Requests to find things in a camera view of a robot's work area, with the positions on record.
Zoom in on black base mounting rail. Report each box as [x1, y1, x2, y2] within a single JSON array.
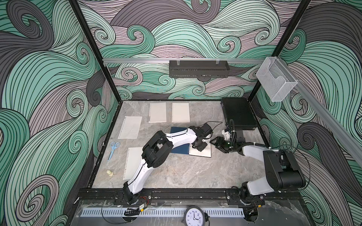
[[77, 187, 302, 206]]

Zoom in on blue cover notebook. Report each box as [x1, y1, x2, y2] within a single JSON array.
[[171, 132, 212, 158]]

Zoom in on black hard case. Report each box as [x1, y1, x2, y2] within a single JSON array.
[[221, 98, 257, 131]]

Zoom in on aluminium wall rail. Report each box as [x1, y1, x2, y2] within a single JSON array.
[[103, 57, 265, 64]]

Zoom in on right side aluminium rail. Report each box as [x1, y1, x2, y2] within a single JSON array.
[[278, 58, 362, 164]]

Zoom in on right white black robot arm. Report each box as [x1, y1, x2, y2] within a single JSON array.
[[210, 137, 306, 205]]

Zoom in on black wall-mounted tray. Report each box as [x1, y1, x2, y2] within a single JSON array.
[[169, 60, 230, 80]]

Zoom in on torn lined notebook page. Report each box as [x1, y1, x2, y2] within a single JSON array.
[[118, 116, 142, 139]]

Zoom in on clear acrylic wall holder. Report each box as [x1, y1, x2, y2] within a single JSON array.
[[256, 56, 298, 102]]

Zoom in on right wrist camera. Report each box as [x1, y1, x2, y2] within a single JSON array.
[[222, 119, 246, 143]]

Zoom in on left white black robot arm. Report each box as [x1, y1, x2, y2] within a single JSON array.
[[123, 123, 213, 204]]

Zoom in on small yellow-green object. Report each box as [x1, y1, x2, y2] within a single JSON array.
[[106, 170, 114, 177]]

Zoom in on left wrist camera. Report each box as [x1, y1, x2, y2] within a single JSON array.
[[200, 123, 213, 138]]

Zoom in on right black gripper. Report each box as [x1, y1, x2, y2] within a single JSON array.
[[209, 136, 235, 152]]

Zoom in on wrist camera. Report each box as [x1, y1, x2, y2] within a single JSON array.
[[222, 119, 246, 143], [200, 123, 213, 138]]

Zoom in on white slotted cable duct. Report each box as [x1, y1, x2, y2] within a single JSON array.
[[80, 207, 245, 218]]

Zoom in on blue handled scissors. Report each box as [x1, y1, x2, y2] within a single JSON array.
[[108, 141, 120, 161]]

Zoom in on round analog clock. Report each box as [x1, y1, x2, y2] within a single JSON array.
[[182, 206, 206, 226]]

